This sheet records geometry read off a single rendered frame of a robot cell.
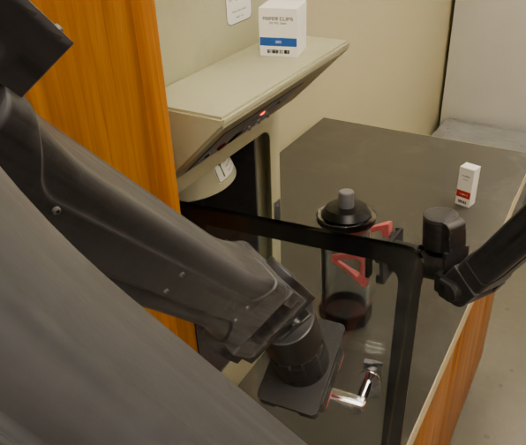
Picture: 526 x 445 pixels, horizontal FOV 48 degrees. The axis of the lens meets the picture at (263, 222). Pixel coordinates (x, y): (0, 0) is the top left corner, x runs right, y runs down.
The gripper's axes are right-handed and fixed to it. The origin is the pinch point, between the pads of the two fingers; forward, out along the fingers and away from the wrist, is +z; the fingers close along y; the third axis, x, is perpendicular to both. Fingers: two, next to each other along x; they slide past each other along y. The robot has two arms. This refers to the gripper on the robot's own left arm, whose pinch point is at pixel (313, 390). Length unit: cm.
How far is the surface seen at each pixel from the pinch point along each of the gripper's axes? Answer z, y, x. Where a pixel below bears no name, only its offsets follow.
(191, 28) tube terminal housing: -26.5, -28.8, -21.0
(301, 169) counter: 66, -81, -42
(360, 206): 20.4, -40.8, -8.0
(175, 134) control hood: -24.5, -14.6, -16.9
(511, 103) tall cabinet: 199, -253, 6
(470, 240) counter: 57, -62, 10
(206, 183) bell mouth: -4.6, -22.7, -23.3
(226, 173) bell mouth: -2.7, -26.2, -22.3
